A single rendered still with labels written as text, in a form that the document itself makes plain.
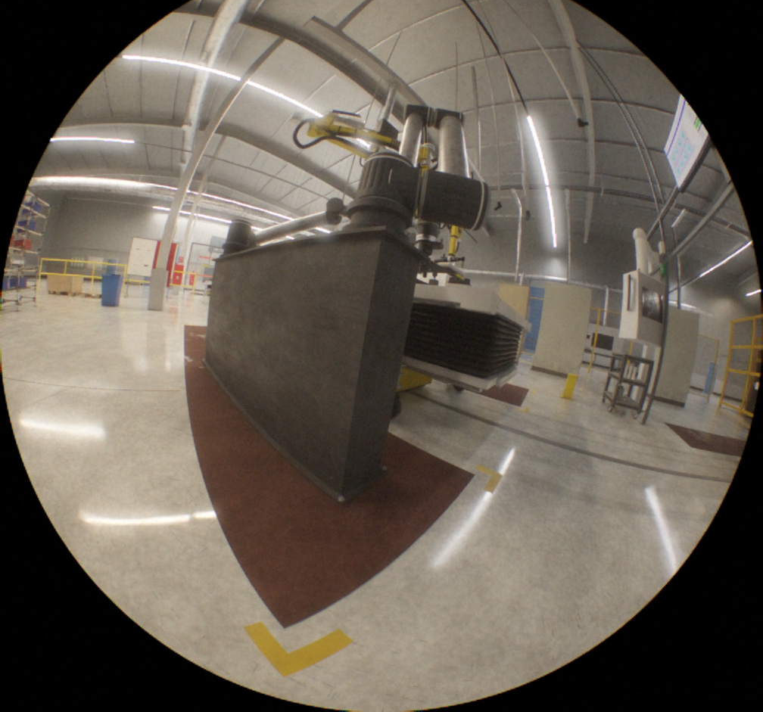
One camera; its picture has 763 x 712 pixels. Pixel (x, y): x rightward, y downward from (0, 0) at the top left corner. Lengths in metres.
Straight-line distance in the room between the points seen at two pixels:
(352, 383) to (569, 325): 5.50
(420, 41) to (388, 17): 1.43
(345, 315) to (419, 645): 0.92
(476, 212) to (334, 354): 0.66
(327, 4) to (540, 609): 11.34
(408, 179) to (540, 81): 10.22
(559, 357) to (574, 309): 1.15
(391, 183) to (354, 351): 0.56
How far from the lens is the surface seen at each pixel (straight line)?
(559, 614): 0.91
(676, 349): 6.77
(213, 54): 9.72
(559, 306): 5.89
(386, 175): 0.84
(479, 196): 0.85
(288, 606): 0.70
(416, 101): 3.27
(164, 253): 6.07
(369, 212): 0.78
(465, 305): 0.98
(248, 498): 0.91
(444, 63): 10.56
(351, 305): 0.67
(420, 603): 0.75
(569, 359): 5.85
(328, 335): 0.73
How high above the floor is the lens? 0.68
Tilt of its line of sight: 5 degrees down
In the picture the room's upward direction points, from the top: 10 degrees clockwise
